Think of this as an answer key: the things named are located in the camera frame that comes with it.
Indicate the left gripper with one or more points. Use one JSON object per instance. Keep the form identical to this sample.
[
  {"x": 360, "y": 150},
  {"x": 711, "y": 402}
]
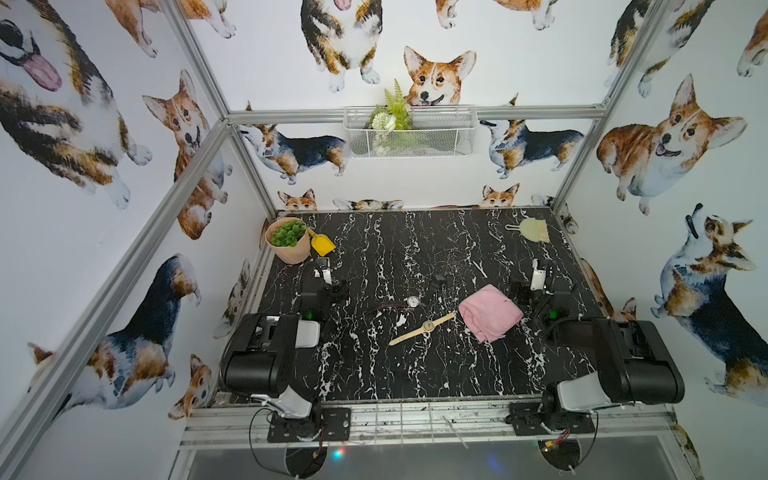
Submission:
[{"x": 323, "y": 278}]

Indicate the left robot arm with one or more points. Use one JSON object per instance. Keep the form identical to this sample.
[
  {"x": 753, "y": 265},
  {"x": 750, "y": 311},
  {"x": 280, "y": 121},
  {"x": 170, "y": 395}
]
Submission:
[{"x": 258, "y": 362}]

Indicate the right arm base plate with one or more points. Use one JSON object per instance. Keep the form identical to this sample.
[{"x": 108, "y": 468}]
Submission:
[{"x": 533, "y": 419}]

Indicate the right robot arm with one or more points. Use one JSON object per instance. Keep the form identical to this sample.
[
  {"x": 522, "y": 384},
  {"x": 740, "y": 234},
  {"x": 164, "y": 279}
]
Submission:
[{"x": 632, "y": 362}]

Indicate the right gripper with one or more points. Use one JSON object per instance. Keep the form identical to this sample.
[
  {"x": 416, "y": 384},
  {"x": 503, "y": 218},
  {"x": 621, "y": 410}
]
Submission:
[{"x": 533, "y": 282}]

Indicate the beige hand brush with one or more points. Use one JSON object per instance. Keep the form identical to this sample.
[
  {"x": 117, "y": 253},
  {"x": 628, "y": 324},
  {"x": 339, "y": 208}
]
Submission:
[{"x": 534, "y": 230}]

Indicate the pink cloth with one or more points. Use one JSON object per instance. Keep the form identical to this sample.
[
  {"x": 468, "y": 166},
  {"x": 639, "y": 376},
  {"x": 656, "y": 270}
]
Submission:
[{"x": 489, "y": 314}]

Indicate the yellow toy shovel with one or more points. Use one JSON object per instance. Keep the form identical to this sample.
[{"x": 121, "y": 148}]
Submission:
[{"x": 321, "y": 243}]

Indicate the white wire wall basket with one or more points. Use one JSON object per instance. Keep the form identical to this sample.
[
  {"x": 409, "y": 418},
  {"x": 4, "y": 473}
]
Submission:
[{"x": 426, "y": 132}]

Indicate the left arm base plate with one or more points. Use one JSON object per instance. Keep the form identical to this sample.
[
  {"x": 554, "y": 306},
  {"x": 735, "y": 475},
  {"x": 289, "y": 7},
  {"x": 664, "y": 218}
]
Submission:
[{"x": 309, "y": 426}]

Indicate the terracotta pot green plant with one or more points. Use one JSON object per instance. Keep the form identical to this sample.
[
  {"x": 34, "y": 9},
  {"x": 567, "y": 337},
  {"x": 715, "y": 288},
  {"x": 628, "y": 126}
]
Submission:
[{"x": 289, "y": 239}]

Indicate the aluminium front rail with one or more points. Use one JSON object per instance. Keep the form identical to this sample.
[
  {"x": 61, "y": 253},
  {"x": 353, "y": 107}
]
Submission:
[{"x": 464, "y": 421}]

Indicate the green fern white flower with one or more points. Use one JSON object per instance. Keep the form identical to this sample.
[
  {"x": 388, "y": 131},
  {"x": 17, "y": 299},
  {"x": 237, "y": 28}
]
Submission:
[{"x": 390, "y": 124}]

